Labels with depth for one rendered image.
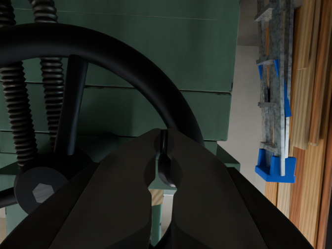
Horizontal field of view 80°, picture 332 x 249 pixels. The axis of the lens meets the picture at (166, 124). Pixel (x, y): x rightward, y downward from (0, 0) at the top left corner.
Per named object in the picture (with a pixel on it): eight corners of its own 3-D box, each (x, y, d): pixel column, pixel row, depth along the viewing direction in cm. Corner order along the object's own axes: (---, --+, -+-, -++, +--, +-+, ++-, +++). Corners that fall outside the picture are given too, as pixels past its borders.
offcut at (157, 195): (148, 187, 39) (147, 206, 39) (163, 185, 40) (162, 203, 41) (143, 181, 42) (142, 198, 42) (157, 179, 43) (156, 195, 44)
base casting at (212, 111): (235, 93, 36) (230, 143, 37) (191, 95, 93) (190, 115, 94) (-19, 80, 35) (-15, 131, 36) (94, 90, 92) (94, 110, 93)
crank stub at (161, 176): (163, 198, 12) (151, 161, 12) (163, 166, 18) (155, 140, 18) (202, 186, 12) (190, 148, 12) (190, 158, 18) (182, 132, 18)
